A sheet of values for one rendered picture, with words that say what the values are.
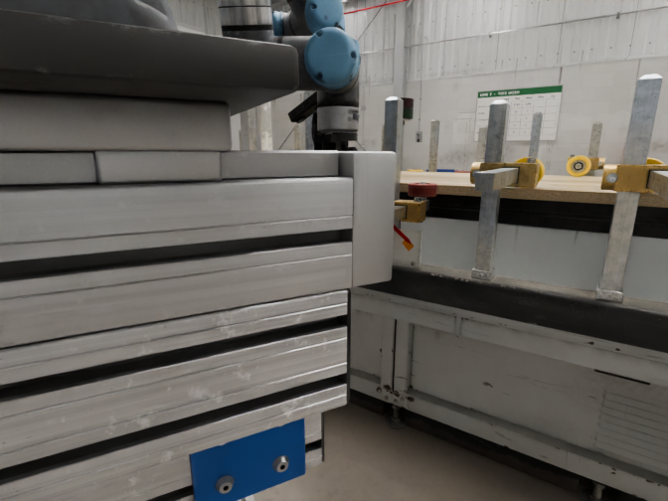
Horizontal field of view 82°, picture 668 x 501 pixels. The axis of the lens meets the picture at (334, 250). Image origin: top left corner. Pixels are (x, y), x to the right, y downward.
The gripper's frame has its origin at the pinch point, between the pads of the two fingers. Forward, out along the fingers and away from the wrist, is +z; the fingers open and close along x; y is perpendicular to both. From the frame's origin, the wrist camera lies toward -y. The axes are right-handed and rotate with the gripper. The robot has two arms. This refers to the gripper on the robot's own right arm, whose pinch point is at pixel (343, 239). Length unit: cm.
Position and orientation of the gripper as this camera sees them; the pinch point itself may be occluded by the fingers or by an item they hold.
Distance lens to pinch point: 77.1
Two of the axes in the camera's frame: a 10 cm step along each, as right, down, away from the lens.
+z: 0.0, 9.7, 2.5
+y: -5.5, 2.1, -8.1
